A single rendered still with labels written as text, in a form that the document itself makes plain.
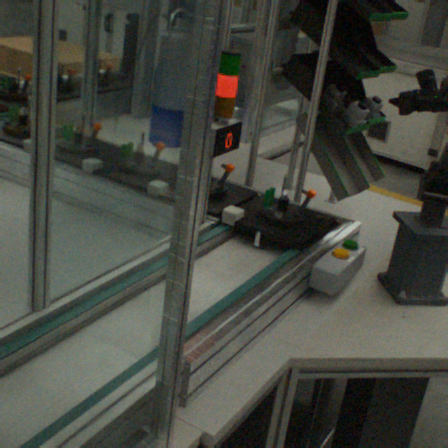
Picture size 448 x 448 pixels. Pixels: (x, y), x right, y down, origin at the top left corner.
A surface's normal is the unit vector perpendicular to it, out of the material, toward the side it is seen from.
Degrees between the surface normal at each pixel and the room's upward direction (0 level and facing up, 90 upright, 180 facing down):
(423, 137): 90
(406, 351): 0
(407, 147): 90
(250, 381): 0
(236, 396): 0
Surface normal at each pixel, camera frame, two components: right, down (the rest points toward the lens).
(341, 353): 0.13, -0.91
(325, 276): -0.50, 0.27
